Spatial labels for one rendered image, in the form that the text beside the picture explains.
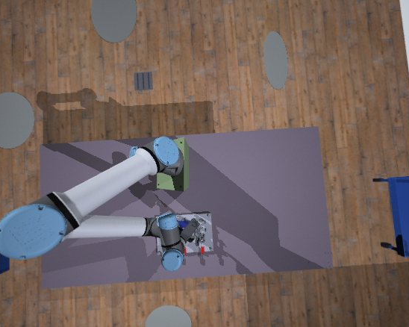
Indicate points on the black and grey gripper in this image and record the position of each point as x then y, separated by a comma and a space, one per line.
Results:
191, 239

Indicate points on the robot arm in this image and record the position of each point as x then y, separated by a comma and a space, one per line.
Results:
33, 230

